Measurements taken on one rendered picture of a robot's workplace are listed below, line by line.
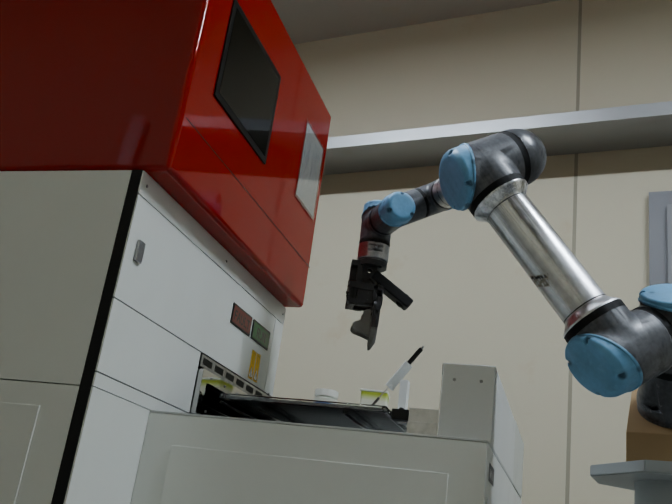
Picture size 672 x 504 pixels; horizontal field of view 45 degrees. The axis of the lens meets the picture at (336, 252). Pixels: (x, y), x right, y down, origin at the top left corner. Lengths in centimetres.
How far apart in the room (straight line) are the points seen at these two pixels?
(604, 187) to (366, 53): 150
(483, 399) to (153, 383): 61
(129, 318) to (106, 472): 27
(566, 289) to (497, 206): 20
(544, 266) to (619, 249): 209
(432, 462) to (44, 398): 65
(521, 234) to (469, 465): 41
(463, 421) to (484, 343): 204
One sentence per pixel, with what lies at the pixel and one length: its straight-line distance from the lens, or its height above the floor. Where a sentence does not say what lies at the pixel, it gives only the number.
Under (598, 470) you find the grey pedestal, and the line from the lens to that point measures 153.
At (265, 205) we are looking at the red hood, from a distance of 191.
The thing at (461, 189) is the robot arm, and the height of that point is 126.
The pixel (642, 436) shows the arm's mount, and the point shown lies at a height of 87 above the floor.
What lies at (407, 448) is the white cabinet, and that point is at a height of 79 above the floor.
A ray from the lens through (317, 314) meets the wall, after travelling 380.
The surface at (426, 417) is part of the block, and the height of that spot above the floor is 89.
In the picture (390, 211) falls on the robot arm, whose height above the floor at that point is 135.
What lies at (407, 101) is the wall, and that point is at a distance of 413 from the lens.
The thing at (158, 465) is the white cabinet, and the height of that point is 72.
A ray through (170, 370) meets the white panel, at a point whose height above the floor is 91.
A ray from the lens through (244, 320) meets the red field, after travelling 193.
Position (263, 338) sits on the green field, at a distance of 205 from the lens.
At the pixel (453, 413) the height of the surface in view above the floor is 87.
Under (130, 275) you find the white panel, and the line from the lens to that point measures 148.
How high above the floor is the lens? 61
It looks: 20 degrees up
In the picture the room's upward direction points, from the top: 8 degrees clockwise
